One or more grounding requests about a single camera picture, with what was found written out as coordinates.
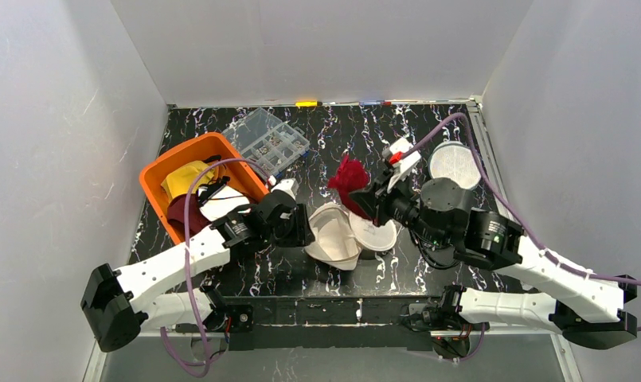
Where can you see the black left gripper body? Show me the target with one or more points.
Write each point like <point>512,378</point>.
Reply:
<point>301,226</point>

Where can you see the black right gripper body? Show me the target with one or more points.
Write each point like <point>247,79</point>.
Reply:
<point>378,195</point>

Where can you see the crimson red bra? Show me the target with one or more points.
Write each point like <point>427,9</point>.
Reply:
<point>350,176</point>

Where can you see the white mesh bag beige trim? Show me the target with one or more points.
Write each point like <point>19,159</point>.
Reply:
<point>341,236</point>

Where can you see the white mesh bag blue trim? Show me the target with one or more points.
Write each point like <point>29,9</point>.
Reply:
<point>454,161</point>

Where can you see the maroon bra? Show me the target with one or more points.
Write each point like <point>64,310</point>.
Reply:
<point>184,212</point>

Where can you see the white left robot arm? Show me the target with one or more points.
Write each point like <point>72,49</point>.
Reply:
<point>121,303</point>

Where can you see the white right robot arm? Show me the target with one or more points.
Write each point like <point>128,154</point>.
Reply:
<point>567,300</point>

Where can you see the clear plastic screw box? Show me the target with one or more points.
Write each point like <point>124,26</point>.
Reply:
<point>267,140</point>

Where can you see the yellow cloth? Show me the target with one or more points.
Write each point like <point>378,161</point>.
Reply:
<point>178,181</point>

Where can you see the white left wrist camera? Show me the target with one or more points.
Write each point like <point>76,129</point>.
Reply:
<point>289,186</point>

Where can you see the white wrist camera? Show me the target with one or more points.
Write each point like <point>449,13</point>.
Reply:
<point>289,186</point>
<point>401,157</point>

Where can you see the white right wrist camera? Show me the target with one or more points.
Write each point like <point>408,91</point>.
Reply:
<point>401,157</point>

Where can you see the yellow marker on wall edge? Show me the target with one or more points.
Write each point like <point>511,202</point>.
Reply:
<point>313,103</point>

